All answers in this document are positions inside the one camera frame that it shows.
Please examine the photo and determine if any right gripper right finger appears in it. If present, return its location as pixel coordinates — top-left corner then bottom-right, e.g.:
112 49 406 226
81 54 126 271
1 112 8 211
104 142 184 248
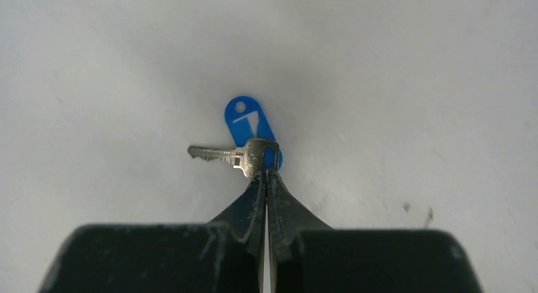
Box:
267 170 482 292

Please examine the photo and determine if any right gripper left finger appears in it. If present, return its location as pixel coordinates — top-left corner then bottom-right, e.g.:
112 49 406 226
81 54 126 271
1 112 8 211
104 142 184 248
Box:
39 174 266 292

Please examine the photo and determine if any blue tagged key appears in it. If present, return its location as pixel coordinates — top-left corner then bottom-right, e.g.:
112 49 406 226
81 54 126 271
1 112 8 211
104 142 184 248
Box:
187 96 282 179

